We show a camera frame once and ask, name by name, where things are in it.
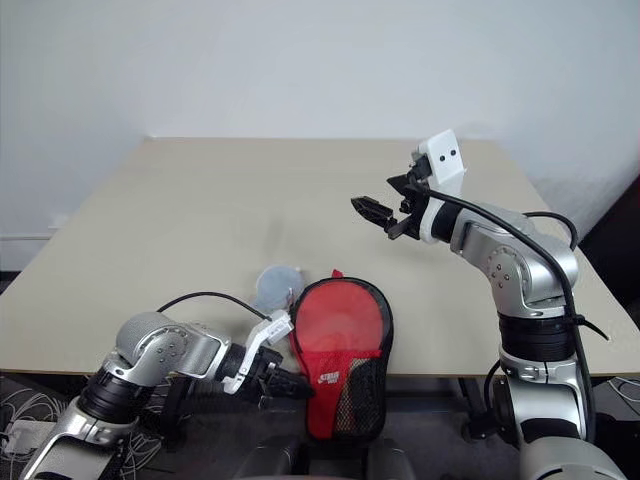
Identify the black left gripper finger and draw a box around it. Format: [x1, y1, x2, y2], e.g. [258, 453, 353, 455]
[259, 385, 307, 409]
[276, 368, 315, 395]

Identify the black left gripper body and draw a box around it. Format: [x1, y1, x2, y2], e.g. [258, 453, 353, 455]
[248, 347, 286, 407]

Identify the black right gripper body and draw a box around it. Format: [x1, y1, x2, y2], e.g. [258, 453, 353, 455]
[384, 152, 433, 242]

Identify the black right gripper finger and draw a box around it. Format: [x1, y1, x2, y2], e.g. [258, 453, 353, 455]
[386, 172, 417, 197]
[350, 196, 400, 227]

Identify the red mesh paddle case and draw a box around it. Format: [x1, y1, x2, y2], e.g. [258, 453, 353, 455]
[288, 269, 395, 443]

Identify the grey table tennis paddle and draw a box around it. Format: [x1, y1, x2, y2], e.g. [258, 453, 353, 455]
[251, 265, 305, 314]

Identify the black table leg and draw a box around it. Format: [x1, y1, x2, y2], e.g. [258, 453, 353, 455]
[458, 375, 497, 442]

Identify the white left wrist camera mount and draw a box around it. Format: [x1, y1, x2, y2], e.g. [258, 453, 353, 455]
[221, 308, 296, 396]

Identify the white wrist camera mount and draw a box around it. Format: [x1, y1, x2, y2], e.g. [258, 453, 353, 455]
[410, 128, 469, 245]
[221, 308, 296, 396]

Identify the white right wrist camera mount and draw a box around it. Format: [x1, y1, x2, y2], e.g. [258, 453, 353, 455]
[410, 128, 469, 245]

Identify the black corrugated hose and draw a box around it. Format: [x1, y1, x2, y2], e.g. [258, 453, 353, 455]
[163, 377, 227, 444]

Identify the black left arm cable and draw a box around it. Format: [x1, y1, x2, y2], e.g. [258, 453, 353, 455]
[156, 291, 267, 321]

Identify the white cable bundle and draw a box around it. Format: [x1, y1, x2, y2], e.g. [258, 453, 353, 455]
[0, 382, 69, 480]

